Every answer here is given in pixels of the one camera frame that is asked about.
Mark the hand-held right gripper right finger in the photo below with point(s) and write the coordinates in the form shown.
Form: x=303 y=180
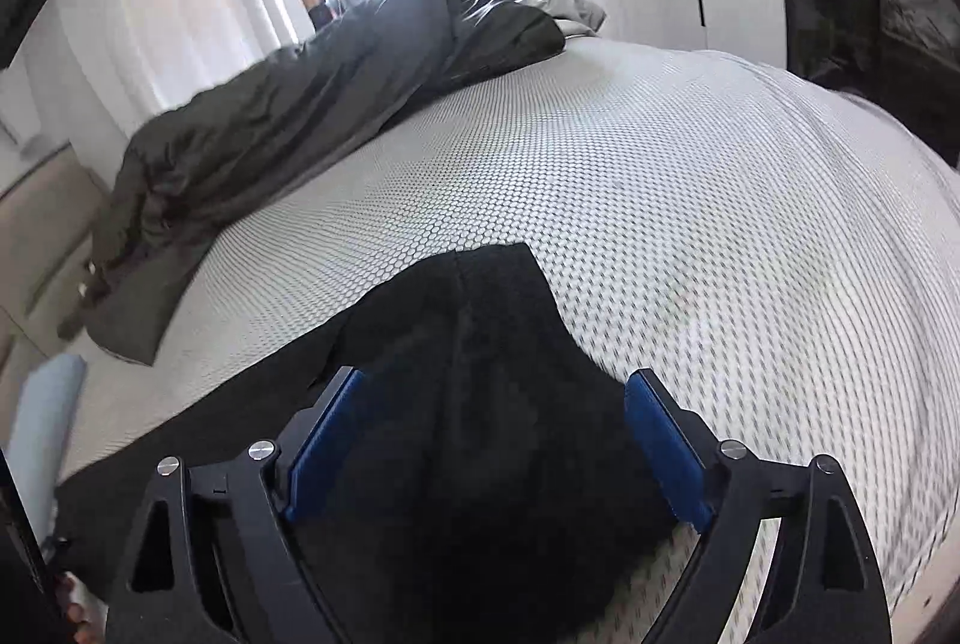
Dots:
x=660 y=441

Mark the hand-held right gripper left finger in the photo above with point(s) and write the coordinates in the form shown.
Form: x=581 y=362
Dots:
x=330 y=441

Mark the black pants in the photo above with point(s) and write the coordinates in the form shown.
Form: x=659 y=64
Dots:
x=487 y=389

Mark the person's left hand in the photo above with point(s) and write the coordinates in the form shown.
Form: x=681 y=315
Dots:
x=86 y=618

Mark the light blue pillow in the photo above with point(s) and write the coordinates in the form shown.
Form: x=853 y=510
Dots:
x=45 y=419

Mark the white mesh bed mattress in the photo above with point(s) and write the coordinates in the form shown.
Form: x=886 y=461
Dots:
x=675 y=201

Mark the dark green duvet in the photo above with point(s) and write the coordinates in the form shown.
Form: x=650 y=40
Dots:
x=300 y=111

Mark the beige padded headboard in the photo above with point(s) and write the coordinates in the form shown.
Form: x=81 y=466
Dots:
x=37 y=224

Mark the light grey crumpled cloth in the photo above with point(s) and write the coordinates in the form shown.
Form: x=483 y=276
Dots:
x=570 y=10

